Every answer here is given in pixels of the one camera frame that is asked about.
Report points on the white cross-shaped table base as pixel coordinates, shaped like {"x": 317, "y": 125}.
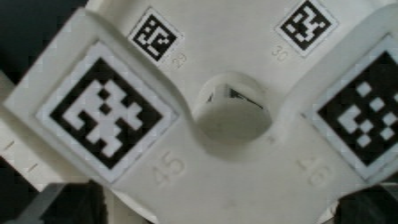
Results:
{"x": 207, "y": 180}

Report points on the white cylindrical table leg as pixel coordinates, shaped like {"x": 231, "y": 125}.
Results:
{"x": 231, "y": 110}

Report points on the white round table top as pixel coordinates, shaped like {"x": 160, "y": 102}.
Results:
{"x": 237, "y": 40}

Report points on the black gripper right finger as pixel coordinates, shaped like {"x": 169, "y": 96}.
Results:
{"x": 368, "y": 207}

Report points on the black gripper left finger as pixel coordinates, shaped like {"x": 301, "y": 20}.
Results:
{"x": 68, "y": 204}

